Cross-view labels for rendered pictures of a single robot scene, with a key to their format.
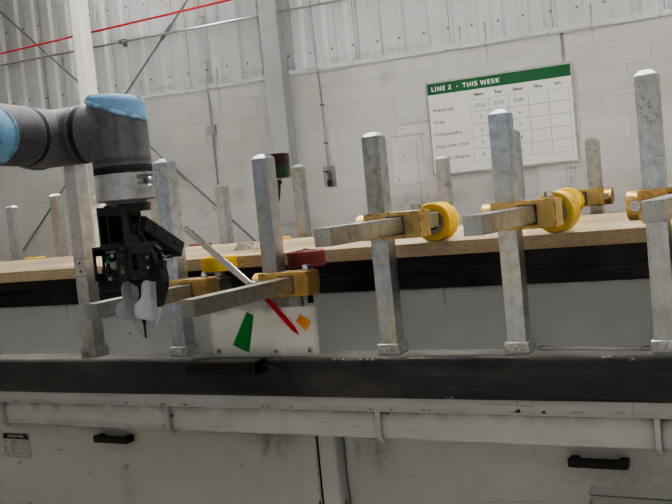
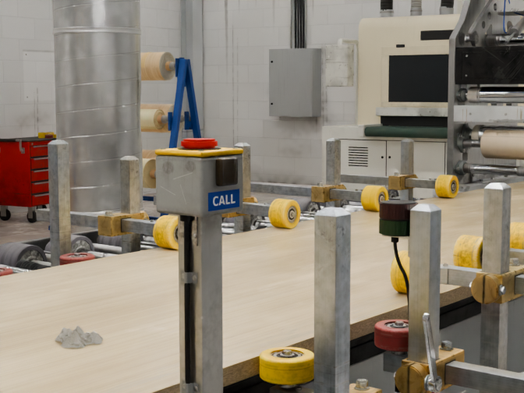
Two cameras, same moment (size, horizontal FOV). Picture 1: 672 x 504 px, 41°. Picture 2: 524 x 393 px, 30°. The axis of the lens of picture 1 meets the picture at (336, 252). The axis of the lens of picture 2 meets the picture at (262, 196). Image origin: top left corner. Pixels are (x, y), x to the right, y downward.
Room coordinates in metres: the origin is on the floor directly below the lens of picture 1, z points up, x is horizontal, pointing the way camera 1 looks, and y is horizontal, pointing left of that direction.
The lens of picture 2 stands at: (1.81, 1.62, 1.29)
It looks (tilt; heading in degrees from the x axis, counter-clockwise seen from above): 6 degrees down; 280
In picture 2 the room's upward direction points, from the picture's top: straight up
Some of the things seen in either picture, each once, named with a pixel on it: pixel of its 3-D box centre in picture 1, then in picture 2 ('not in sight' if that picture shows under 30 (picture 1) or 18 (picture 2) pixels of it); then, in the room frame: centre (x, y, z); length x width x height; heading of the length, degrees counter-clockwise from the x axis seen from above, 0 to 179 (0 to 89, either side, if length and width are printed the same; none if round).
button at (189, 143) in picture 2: not in sight; (199, 146); (2.07, 0.58, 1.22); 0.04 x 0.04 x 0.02
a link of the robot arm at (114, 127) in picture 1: (117, 134); not in sight; (1.39, 0.32, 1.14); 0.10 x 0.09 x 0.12; 73
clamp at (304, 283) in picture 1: (285, 283); (428, 371); (1.82, 0.11, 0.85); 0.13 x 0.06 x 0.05; 62
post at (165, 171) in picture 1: (175, 269); (331, 385); (1.94, 0.35, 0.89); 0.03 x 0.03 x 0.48; 62
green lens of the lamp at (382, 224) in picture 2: (276, 172); (398, 225); (1.87, 0.11, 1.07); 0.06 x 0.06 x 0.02
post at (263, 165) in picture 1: (274, 271); (423, 358); (1.83, 0.13, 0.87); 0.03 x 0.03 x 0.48; 62
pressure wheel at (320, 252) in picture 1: (308, 275); (398, 356); (1.87, 0.06, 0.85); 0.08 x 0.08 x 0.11
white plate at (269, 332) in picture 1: (261, 332); not in sight; (1.82, 0.17, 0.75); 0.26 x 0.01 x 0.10; 62
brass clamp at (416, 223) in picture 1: (392, 225); (500, 283); (1.70, -0.11, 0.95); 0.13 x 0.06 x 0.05; 62
